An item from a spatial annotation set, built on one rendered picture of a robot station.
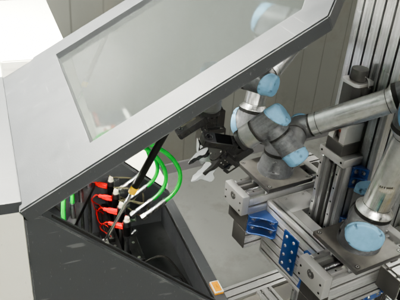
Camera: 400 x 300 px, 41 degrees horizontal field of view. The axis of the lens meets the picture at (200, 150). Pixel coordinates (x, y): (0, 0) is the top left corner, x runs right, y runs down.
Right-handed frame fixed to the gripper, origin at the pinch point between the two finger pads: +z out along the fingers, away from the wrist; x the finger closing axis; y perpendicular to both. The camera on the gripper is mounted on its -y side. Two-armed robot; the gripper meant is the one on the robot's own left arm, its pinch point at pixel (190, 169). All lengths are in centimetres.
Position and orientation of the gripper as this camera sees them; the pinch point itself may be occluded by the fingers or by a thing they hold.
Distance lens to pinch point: 171.7
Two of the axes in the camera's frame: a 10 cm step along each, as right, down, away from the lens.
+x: -1.2, -6.9, 7.1
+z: -7.5, 5.3, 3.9
